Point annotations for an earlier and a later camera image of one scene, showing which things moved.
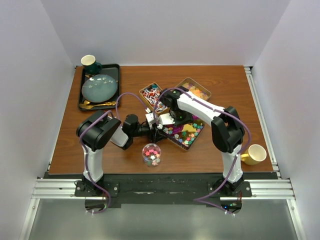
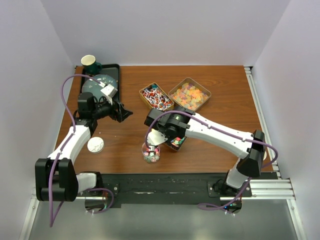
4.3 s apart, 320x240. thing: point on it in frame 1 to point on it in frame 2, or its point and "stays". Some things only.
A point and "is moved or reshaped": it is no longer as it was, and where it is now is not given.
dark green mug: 91,66 stays
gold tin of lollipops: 150,94 stays
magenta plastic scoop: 177,128 is moved or reshaped
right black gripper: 188,119 to 169,139
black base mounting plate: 168,189 stays
